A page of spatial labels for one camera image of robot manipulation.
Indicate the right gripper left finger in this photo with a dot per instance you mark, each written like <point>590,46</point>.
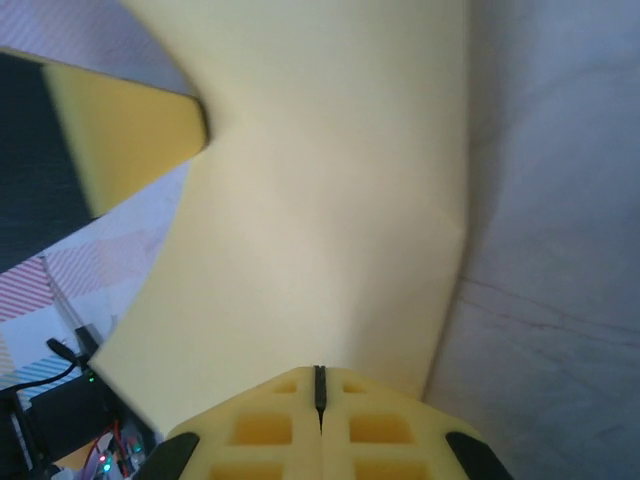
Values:
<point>250,435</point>

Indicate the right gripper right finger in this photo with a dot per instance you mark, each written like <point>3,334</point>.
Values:
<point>390,435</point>

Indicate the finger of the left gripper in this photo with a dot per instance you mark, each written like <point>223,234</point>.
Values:
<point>50,150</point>

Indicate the yellow square paper sheet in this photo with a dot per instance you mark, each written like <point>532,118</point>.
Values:
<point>325,200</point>

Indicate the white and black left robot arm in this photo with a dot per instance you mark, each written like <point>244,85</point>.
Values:
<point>65,420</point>

